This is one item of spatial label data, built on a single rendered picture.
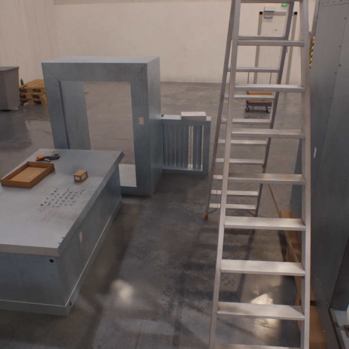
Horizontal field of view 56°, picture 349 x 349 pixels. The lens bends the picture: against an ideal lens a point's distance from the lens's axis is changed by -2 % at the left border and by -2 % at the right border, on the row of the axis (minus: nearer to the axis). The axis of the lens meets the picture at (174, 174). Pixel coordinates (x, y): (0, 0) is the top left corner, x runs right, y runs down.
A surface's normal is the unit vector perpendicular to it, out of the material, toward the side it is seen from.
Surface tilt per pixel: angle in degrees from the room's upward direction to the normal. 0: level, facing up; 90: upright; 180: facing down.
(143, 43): 90
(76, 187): 0
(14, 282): 90
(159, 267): 0
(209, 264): 0
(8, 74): 96
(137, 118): 90
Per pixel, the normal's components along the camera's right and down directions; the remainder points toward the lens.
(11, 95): 0.97, 0.18
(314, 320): 0.00, -0.90
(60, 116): -0.16, 0.42
